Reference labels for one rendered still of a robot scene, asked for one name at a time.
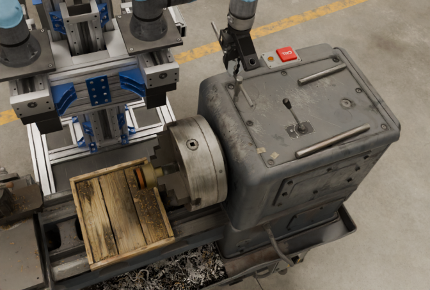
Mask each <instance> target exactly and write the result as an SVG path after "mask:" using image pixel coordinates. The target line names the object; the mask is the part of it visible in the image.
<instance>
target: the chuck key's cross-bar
mask: <svg viewBox="0 0 430 290"><path fill-rule="evenodd" d="M211 24H212V27H213V29H214V32H215V34H216V37H217V39H218V41H219V32H218V29H217V27H216V25H215V23H214V21H212V22H211ZM233 73H234V75H233V77H234V79H235V80H236V77H237V74H236V73H235V71H234V72H233ZM238 86H239V87H240V89H241V91H242V93H243V95H244V97H245V99H246V100H247V102H248V104H249V105H250V107H253V103H252V101H251V99H250V98H249V96H248V94H247V93H246V90H245V89H244V87H243V85H242V84H239V85H238Z"/></svg>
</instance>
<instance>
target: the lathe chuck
mask: <svg viewBox="0 0 430 290"><path fill-rule="evenodd" d="M170 124H176V125H177V126H175V127H173V126H171V127H170V128H169V129H170V134H171V140H172V143H173V149H174V153H175V158H176V162H172V163H169V165H172V164H176V163H178V166H179V170H180V174H181V176H182V179H183V181H184V184H185V185H186V188H187V190H188V193H189V195H190V197H191V200H196V198H198V197H199V198H200V203H199V204H198V205H191V203H190V202H189V203H186V204H184V206H185V208H186V209H187V210H188V211H190V212H192V211H195V210H198V209H201V208H204V207H207V206H210V205H213V204H215V203H216V202H217V200H218V183H217V178H216V172H215V169H214V164H213V161H212V157H211V153H210V151H209V148H208V145H207V142H206V141H205V138H204V136H203V133H202V131H201V129H200V128H199V126H198V124H197V123H196V122H195V120H194V119H193V118H191V117H187V118H183V119H180V120H176V121H172V122H168V123H165V124H164V126H163V131H165V130H168V128H167V125H170ZM189 140H194V141H196V142H197V144H198V146H197V148H195V149H190V148H189V147H188V146H187V143H188V141H189Z"/></svg>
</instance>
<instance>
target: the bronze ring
mask: <svg viewBox="0 0 430 290"><path fill-rule="evenodd" d="M132 171H133V174H134V179H135V181H136V185H137V188H138V190H143V189H145V188H147V189H151V188H154V187H156V188H158V182H157V178H159V177H162V176H164V173H163V169H162V167H161V166H158V167H156V168H154V167H153V165H152V163H151V161H149V162H148V163H147V164H145V165H141V166H140V168H135V169H133V170H132Z"/></svg>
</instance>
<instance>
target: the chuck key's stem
mask: <svg viewBox="0 0 430 290"><path fill-rule="evenodd" d="M242 83H243V77H241V76H237V77H236V80H235V87H234V92H235V94H234V98H233V101H234V102H238V100H239V93H240V92H241V89H240V87H239V86H238V85H239V84H242Z"/></svg>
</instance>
